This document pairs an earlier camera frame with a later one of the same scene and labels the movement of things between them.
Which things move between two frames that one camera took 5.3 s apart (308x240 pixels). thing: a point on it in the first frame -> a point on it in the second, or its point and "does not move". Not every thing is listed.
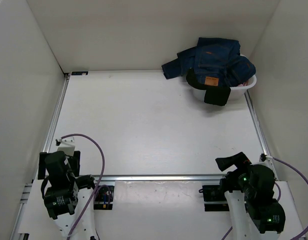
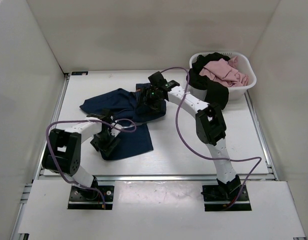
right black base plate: x=214 y=198 does not move
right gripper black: x=241 y=161 -> x=155 y=107
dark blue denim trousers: x=216 y=62 -> x=122 y=104
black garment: x=217 y=95 does not move
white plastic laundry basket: x=236 y=93 does not move
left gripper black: x=74 y=162 -> x=106 y=148
